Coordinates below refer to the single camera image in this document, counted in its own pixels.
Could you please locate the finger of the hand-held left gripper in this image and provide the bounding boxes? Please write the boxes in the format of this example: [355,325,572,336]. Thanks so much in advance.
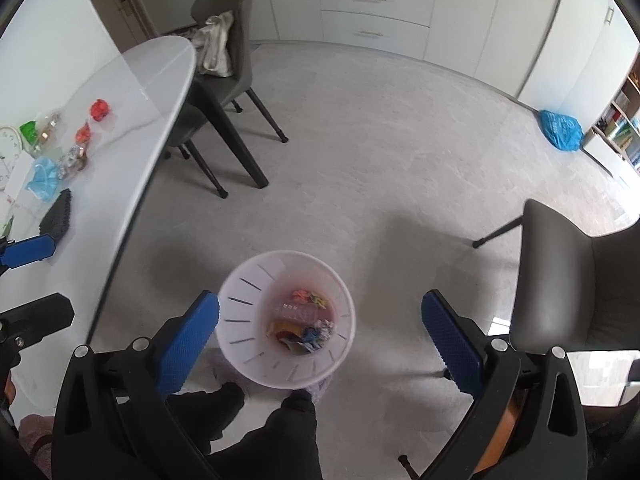
[0,234,58,276]
[0,293,76,348]

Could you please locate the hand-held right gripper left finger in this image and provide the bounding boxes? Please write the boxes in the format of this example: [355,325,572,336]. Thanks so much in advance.
[50,290,281,480]

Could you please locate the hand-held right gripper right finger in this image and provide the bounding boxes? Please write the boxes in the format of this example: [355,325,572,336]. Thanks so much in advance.
[421,289,588,480]

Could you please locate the black foam net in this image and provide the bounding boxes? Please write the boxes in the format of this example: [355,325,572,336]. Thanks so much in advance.
[39,188,73,236]

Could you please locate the pink waste bin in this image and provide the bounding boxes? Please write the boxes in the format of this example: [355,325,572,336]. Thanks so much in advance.
[217,250,357,391]

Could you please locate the clear plastic bottle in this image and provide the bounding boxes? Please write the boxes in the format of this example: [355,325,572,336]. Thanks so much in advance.
[272,302,336,336]

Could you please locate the blue wrapper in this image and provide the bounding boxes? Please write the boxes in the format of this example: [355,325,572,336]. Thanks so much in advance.
[300,327,331,352]

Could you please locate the pink paper scraps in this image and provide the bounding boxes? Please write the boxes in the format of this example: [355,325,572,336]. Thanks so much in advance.
[292,287,331,309]

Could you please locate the person's left forearm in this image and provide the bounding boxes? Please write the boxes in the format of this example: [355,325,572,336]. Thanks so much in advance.
[17,412,56,476]

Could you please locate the white card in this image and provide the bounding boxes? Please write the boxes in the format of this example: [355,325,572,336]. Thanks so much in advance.
[2,160,41,226]

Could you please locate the person's left leg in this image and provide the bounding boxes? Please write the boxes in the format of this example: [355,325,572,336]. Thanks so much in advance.
[167,381,246,456]

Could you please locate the blue face mask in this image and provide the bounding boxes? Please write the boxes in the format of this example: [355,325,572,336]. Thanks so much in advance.
[25,156,62,203]

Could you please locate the brown wooden stool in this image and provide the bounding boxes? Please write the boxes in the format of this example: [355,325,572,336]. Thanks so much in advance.
[472,385,526,476]

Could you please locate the brown printed snack wrapper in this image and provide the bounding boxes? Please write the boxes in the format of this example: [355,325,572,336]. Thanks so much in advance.
[57,142,91,178]

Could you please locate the clear plastic snack bag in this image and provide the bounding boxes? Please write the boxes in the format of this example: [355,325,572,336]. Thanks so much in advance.
[35,112,66,151]

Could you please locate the grey brown dining chair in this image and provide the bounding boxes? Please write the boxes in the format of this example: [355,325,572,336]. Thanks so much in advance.
[472,199,640,408]

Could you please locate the dark grey dining chair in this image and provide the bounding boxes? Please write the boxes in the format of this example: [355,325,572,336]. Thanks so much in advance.
[167,102,228,200]
[187,0,290,188]

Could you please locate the blue plastic bag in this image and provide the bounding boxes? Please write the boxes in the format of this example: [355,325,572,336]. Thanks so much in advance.
[539,109,585,152]

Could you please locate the beige cloth bag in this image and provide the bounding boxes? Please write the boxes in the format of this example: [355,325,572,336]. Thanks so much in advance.
[192,10,235,78]

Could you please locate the open white bookshelf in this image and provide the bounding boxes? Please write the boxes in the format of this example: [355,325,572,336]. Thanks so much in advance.
[582,55,640,176]

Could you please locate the tall white wardrobe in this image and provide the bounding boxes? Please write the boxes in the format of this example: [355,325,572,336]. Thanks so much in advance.
[475,0,640,111]

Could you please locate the white drawer cabinet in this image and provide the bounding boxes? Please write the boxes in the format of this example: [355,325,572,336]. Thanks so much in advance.
[260,0,506,81]

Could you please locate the round white wall clock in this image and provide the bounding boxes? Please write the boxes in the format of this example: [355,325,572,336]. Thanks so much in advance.
[0,126,25,191]

